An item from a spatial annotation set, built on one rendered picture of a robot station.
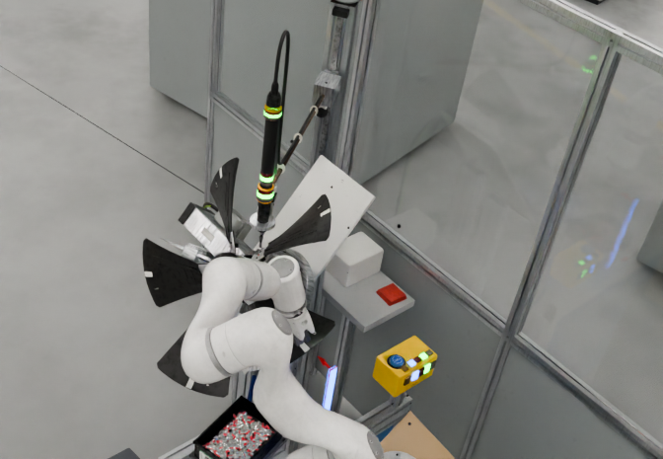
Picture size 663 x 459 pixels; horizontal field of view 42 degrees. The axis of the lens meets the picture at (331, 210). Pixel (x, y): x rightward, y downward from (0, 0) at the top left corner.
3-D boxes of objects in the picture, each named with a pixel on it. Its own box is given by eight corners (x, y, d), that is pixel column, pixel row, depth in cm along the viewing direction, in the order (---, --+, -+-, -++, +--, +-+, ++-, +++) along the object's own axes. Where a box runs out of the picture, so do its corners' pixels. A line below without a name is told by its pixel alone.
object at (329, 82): (319, 90, 282) (322, 67, 277) (339, 95, 281) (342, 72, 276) (311, 105, 274) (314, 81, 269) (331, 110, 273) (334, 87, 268)
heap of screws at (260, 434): (239, 413, 258) (240, 405, 255) (276, 437, 252) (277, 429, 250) (196, 454, 244) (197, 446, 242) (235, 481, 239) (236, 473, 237)
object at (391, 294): (393, 285, 306) (394, 280, 304) (406, 299, 301) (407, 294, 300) (375, 292, 302) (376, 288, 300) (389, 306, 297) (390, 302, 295)
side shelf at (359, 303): (347, 250, 323) (348, 243, 321) (413, 306, 303) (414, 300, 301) (297, 272, 309) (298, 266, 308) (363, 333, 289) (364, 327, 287)
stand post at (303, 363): (281, 446, 349) (311, 227, 279) (295, 461, 344) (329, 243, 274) (272, 451, 347) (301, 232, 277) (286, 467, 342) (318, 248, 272)
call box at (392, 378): (408, 357, 264) (414, 334, 258) (431, 378, 258) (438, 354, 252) (370, 380, 255) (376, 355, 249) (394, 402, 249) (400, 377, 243)
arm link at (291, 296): (264, 305, 217) (297, 316, 214) (256, 274, 207) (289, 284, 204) (278, 280, 222) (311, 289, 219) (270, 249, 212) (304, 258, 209)
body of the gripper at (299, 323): (314, 306, 218) (319, 331, 226) (289, 282, 224) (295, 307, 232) (291, 324, 215) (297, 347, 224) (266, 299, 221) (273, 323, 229)
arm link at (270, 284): (191, 285, 192) (247, 290, 221) (255, 305, 187) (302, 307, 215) (202, 247, 192) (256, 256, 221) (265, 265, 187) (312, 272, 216)
